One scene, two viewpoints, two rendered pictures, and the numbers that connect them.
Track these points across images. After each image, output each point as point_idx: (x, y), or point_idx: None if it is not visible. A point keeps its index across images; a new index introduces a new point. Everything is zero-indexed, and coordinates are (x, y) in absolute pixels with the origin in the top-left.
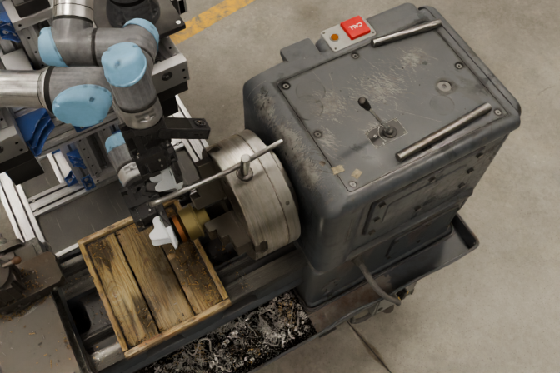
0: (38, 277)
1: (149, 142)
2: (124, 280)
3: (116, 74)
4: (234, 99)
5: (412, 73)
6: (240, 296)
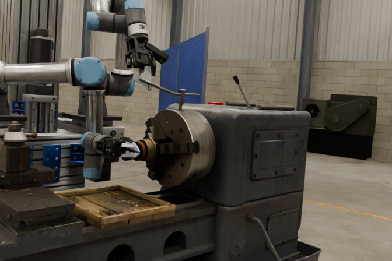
0: (37, 169)
1: (140, 48)
2: (91, 205)
3: (133, 2)
4: None
5: None
6: (179, 213)
